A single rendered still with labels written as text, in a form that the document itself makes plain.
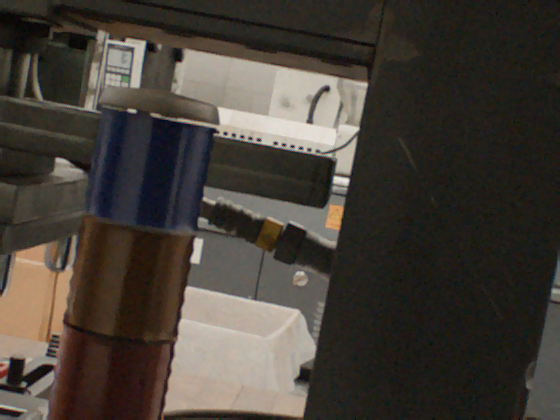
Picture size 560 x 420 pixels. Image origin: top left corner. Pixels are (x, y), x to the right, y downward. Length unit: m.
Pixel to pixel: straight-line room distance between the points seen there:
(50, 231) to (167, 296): 0.28
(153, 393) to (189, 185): 0.07
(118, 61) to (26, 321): 2.42
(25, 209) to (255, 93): 6.52
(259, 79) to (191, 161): 6.73
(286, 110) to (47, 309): 3.00
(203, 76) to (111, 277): 6.87
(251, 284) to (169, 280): 4.80
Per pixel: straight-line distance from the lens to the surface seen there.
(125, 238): 0.33
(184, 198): 0.33
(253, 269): 5.12
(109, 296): 0.33
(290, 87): 5.69
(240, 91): 7.08
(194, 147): 0.33
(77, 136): 0.57
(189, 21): 0.53
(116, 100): 0.33
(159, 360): 0.34
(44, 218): 0.59
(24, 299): 2.93
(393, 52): 0.52
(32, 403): 0.73
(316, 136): 5.35
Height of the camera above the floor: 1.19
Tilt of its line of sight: 4 degrees down
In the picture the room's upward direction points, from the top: 11 degrees clockwise
